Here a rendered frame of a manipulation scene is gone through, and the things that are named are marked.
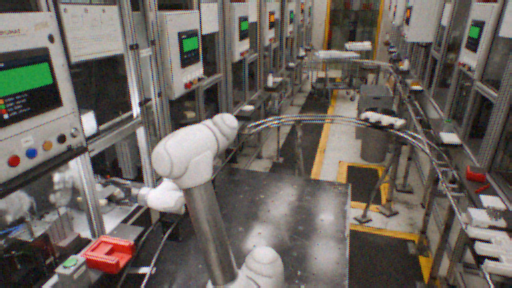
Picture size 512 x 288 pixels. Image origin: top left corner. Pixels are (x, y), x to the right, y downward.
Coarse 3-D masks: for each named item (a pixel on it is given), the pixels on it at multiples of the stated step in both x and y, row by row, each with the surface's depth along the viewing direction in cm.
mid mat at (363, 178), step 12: (348, 168) 392; (360, 168) 391; (372, 168) 391; (384, 168) 392; (348, 180) 366; (360, 180) 366; (372, 180) 366; (384, 180) 366; (360, 192) 343; (384, 192) 343; (360, 204) 323; (372, 204) 323
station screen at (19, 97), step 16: (0, 64) 92; (16, 64) 97; (32, 64) 101; (48, 64) 107; (0, 96) 93; (16, 96) 98; (32, 96) 102; (48, 96) 108; (0, 112) 94; (16, 112) 98
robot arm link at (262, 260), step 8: (256, 248) 132; (264, 248) 133; (248, 256) 130; (256, 256) 128; (264, 256) 128; (272, 256) 128; (248, 264) 127; (256, 264) 125; (264, 264) 125; (272, 264) 126; (280, 264) 129; (248, 272) 126; (256, 272) 125; (264, 272) 124; (272, 272) 125; (280, 272) 128; (256, 280) 123; (264, 280) 124; (272, 280) 125; (280, 280) 129
